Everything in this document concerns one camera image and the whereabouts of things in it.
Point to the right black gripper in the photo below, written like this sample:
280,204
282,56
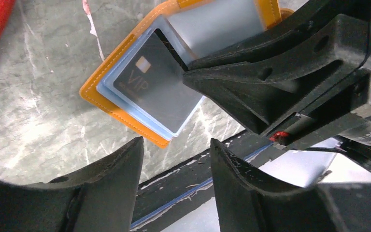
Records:
355,127

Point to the black VIP credit card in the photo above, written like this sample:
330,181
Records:
151,81

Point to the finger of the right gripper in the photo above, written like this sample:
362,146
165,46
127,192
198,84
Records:
268,48
268,89

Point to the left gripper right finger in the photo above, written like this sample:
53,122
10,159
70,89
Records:
250,200

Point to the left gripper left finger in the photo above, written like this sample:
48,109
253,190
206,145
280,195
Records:
99,197

